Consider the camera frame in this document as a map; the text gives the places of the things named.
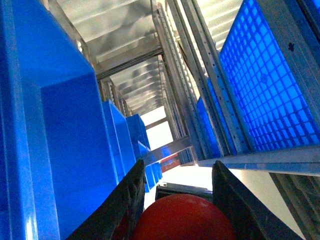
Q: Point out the upper shelf blue bin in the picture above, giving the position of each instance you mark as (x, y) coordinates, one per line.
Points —
(269, 51)

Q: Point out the metal rack upright frame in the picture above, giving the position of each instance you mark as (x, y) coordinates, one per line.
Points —
(191, 64)

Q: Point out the blue plastic bin with buttons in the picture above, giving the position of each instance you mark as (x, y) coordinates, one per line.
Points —
(56, 163)

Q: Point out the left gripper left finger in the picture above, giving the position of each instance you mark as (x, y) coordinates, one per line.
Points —
(118, 215)

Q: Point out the red mushroom push button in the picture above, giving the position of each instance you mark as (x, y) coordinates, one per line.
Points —
(183, 212)

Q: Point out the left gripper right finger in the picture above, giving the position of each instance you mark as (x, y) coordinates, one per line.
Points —
(250, 218)

